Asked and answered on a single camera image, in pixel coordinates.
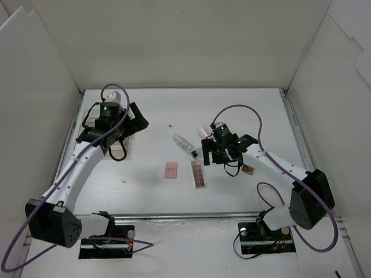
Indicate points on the white pink teal spray bottle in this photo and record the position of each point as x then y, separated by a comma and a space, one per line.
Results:
204, 131

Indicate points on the clear acrylic drawer organizer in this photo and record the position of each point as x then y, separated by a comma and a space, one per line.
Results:
116, 148

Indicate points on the pink compact box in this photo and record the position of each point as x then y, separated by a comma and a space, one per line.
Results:
171, 170

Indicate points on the clear bottle blue label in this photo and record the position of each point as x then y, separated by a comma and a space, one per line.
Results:
182, 143

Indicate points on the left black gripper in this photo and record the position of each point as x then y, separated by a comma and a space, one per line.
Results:
127, 121

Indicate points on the small clear bottle black cap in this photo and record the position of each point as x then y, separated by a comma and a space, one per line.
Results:
197, 153

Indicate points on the aluminium front rail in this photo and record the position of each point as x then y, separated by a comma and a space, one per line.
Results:
184, 216

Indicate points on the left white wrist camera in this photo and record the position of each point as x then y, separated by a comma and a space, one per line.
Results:
114, 97

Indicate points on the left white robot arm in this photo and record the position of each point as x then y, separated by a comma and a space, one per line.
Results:
52, 216

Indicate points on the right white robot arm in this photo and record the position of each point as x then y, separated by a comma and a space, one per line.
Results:
304, 210

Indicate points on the pink brown eyeshadow palette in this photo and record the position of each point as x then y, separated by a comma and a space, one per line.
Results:
198, 174

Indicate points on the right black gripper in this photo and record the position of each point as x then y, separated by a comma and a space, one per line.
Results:
216, 147

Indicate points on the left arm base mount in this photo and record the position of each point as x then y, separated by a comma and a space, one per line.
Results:
113, 244

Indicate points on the brown gold eyeshadow palette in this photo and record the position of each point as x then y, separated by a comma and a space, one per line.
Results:
248, 169

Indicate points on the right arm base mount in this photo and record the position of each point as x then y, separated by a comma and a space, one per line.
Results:
255, 239

